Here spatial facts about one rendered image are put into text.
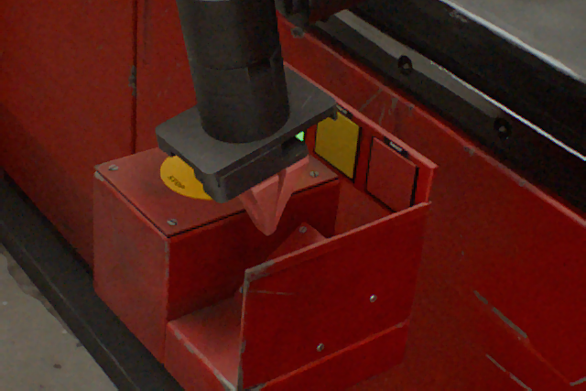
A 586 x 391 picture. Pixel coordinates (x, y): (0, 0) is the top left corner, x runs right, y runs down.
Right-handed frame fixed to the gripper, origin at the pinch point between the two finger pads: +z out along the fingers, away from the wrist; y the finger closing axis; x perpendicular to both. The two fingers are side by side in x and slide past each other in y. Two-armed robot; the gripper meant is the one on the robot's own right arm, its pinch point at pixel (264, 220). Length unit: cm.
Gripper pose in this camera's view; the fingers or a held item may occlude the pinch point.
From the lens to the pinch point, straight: 81.7
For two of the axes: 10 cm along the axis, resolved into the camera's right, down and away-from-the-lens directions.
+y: 7.9, -4.6, 4.0
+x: -6.0, -4.6, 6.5
